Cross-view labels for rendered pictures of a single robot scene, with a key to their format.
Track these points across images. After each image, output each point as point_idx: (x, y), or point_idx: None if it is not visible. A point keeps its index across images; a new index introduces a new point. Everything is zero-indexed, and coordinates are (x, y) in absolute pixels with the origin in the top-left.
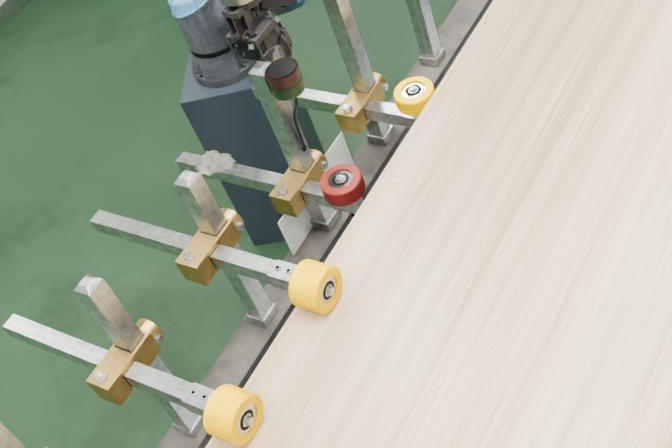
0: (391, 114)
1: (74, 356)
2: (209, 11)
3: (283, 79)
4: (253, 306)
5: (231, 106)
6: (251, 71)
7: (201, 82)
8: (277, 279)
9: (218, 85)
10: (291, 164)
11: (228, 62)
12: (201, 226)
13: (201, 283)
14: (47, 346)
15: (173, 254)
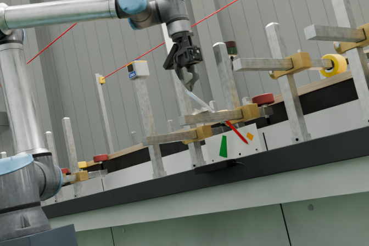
0: (217, 127)
1: (351, 28)
2: (34, 167)
3: (235, 42)
4: (303, 122)
5: (56, 242)
6: (219, 43)
7: (26, 231)
8: (326, 59)
9: (42, 229)
10: (235, 104)
11: (43, 212)
12: (283, 54)
13: (310, 65)
14: (338, 28)
15: (284, 67)
